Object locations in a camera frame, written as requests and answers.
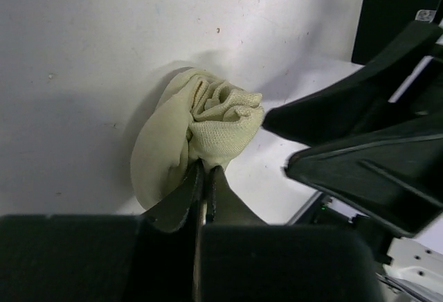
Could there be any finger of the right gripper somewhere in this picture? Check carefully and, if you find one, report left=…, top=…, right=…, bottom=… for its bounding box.
left=285, top=118, right=442, bottom=237
left=262, top=21, right=442, bottom=146

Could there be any black storage box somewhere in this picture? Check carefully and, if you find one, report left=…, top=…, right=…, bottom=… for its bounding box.
left=351, top=0, right=442, bottom=65

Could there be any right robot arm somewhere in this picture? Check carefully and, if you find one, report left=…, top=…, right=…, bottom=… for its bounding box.
left=263, top=21, right=442, bottom=301

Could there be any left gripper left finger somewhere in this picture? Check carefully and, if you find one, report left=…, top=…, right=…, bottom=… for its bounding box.
left=1, top=161, right=204, bottom=301

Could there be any cream ankle sock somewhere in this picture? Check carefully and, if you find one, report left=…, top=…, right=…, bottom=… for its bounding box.
left=130, top=69, right=264, bottom=209

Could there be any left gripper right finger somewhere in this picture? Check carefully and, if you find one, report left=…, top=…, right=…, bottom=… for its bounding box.
left=199, top=167, right=383, bottom=301

